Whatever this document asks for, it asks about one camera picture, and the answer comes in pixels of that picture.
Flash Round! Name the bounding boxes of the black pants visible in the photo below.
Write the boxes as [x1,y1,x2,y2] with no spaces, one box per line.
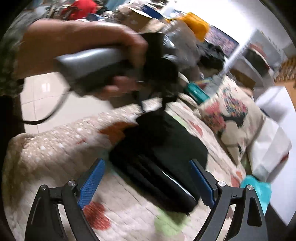
[109,111,208,214]

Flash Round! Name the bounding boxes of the clear plastic bag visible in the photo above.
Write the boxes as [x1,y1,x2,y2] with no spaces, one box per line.
[161,20,201,71]

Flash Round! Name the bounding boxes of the person in red shirt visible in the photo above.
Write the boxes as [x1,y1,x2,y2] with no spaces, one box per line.
[61,0,99,20]

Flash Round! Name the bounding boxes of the teal storage box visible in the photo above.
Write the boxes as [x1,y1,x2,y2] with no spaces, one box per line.
[185,82,210,105]

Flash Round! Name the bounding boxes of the framed wall picture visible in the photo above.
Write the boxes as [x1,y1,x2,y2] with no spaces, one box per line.
[205,26,239,58]

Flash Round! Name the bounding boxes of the person's left hand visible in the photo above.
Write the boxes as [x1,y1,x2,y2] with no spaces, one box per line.
[68,21,147,100]

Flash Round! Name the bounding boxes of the metal shelf rack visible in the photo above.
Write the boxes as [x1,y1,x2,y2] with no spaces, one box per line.
[229,30,285,90]

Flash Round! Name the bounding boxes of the person's left forearm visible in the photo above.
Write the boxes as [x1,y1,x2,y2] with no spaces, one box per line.
[15,19,82,79]

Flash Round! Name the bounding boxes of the patterned heart quilt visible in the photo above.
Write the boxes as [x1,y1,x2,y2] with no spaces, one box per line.
[2,101,246,240]

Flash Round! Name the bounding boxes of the floral lady print pillow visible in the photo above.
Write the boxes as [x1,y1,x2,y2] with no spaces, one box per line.
[198,75,266,164]

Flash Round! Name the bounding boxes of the yellow bag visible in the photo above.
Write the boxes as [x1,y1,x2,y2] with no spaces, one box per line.
[178,12,210,42]

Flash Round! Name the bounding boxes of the black bag on pile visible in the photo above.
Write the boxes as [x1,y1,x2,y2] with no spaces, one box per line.
[197,42,225,70]

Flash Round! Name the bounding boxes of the white paper bag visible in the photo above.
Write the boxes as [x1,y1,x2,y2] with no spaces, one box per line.
[247,117,292,182]

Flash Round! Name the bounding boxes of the cardboard box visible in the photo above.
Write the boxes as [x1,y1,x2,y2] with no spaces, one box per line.
[114,3,164,33]

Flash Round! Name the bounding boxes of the teal star towel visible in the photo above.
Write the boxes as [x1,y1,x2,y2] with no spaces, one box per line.
[240,175,272,214]

